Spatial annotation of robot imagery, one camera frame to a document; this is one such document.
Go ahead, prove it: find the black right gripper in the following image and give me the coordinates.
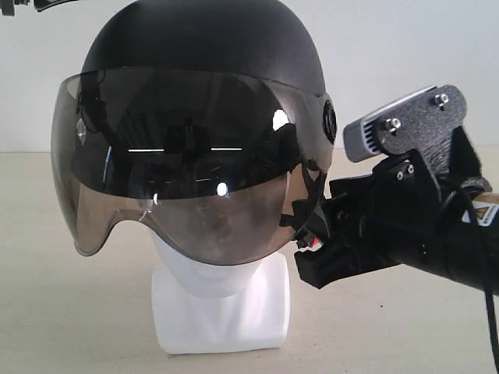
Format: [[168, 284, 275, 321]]
[[292, 149, 443, 289]]

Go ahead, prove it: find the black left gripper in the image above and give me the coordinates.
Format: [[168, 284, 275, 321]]
[[1, 0, 76, 16]]

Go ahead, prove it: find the black helmet with tinted visor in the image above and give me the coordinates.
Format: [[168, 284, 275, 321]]
[[51, 1, 338, 266]]

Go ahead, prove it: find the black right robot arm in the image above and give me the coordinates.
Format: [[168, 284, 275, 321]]
[[295, 151, 498, 295]]

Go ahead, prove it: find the white mannequin head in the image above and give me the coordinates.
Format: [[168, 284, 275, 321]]
[[150, 233, 291, 355]]

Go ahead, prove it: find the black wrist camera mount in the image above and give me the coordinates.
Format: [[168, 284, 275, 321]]
[[342, 85, 468, 163]]

